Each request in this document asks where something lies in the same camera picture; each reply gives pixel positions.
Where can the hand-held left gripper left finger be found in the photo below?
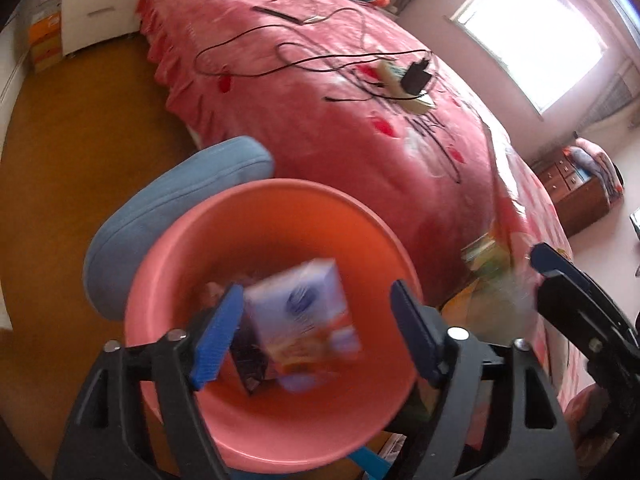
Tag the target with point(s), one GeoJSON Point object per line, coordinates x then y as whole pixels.
{"type": "Point", "coordinates": [220, 335]}

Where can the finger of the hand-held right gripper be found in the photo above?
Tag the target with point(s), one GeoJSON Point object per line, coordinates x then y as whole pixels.
{"type": "Point", "coordinates": [547, 260]}

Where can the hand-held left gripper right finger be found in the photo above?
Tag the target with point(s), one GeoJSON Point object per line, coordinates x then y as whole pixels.
{"type": "Point", "coordinates": [415, 332]}

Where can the dark wrapper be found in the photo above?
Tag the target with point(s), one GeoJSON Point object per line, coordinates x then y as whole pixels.
{"type": "Point", "coordinates": [247, 360]}

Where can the purple and white box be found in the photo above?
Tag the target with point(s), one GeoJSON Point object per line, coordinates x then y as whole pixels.
{"type": "Point", "coordinates": [300, 310]}

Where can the orange plastic basin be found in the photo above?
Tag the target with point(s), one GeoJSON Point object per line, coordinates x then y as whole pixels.
{"type": "Point", "coordinates": [280, 240]}

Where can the brown wooden cabinet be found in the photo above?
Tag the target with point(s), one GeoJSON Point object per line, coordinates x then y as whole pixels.
{"type": "Point", "coordinates": [575, 200]}

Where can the stack of folded blankets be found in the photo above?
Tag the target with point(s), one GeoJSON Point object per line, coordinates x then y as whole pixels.
{"type": "Point", "coordinates": [597, 165]}

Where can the blue cushioned stool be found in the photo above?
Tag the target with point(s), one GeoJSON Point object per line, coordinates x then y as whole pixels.
{"type": "Point", "coordinates": [165, 200]}

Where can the black power adapter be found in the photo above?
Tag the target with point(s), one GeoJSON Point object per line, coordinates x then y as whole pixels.
{"type": "Point", "coordinates": [417, 77]}

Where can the bright window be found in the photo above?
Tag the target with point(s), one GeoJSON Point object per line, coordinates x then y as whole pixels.
{"type": "Point", "coordinates": [530, 30]}

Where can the white power strip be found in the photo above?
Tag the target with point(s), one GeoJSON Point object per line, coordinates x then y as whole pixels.
{"type": "Point", "coordinates": [395, 77]}

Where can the pink bed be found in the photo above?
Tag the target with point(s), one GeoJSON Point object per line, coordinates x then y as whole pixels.
{"type": "Point", "coordinates": [325, 110]}

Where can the black phone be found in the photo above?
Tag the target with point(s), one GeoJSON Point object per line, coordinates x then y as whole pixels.
{"type": "Point", "coordinates": [277, 14]}

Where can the white bedside cabinet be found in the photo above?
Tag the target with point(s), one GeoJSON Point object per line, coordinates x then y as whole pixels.
{"type": "Point", "coordinates": [100, 15]}

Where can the orange cardboard boxes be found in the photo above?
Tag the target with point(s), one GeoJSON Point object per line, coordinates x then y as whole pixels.
{"type": "Point", "coordinates": [45, 40]}

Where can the wall-mounted black television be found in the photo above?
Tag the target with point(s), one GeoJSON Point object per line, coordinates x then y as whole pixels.
{"type": "Point", "coordinates": [636, 222]}

